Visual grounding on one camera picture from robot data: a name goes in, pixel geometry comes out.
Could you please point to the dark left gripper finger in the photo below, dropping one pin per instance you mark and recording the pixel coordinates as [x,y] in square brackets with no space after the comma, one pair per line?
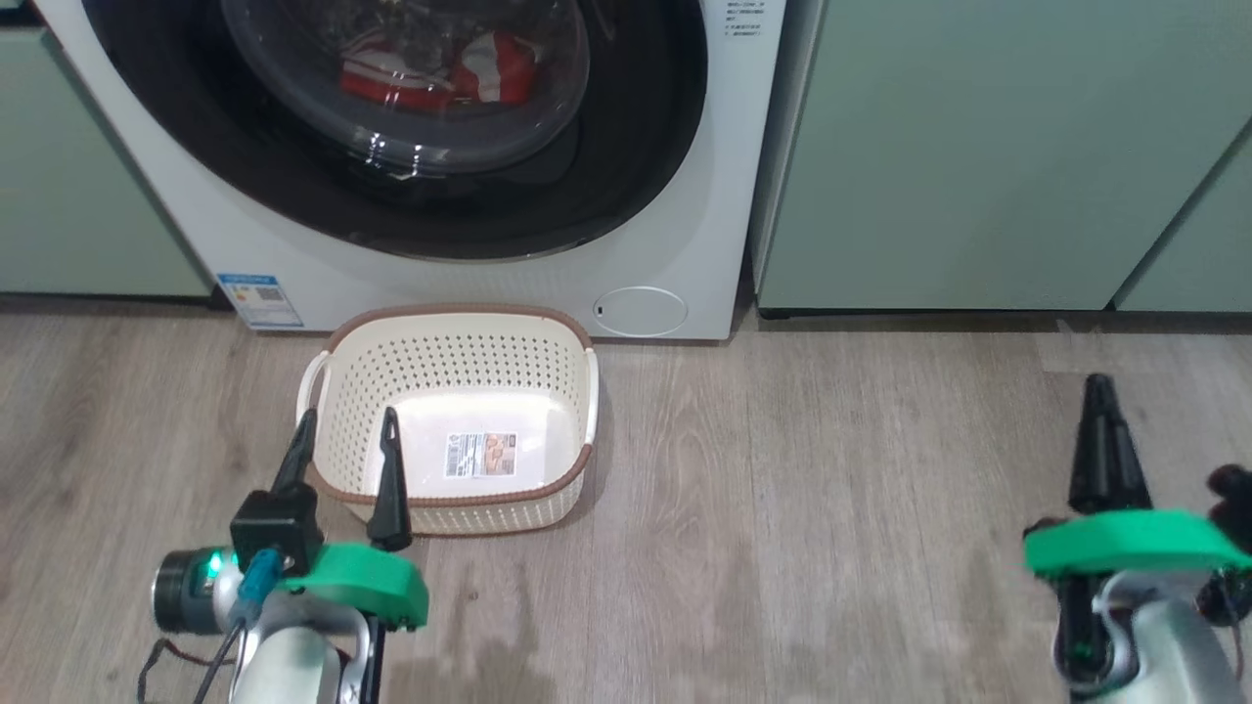
[296,464]
[391,489]

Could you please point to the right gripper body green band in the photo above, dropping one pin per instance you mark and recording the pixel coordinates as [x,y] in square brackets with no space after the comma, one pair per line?
[1125,543]

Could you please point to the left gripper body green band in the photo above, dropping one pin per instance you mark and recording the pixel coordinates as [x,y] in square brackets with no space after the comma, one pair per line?
[362,582]

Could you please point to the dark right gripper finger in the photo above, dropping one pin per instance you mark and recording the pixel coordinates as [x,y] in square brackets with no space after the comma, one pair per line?
[1091,469]
[1125,479]

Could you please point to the red and white garment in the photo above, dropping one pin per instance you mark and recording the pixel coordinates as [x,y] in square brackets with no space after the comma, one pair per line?
[494,73]

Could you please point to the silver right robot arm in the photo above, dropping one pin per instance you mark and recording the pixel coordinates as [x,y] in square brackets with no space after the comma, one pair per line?
[1174,655]

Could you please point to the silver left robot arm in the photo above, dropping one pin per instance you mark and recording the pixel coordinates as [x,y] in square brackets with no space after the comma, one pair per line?
[284,665]

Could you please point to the paper label inside basket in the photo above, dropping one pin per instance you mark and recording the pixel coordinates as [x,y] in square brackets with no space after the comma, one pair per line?
[480,456]

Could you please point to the cream perforated plastic laundry basket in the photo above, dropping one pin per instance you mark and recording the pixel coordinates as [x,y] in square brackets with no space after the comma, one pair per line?
[460,372]

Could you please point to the white front-load washing machine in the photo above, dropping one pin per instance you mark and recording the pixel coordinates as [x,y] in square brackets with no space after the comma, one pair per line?
[176,196]

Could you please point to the blue energy label sticker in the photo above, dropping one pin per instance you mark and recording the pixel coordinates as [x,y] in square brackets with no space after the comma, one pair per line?
[259,301]

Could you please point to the round white filter cover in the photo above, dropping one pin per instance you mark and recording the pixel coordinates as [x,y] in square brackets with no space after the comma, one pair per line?
[641,313]

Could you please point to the wide pale green cabinet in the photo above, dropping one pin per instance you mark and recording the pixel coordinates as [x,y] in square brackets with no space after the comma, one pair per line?
[959,156]

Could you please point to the pale green cabinet beside hinge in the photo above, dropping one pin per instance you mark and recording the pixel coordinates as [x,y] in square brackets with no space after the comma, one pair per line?
[78,176]

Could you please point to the printed text label on washer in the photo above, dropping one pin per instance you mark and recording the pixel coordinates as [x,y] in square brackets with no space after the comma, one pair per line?
[743,20]

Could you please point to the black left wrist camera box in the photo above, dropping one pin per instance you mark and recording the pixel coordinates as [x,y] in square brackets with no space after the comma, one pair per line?
[274,528]

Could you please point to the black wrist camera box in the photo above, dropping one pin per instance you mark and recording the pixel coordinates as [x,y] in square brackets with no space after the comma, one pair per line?
[274,528]
[1234,504]

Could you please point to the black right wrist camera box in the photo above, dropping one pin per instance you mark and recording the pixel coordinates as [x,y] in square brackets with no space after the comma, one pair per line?
[1234,504]

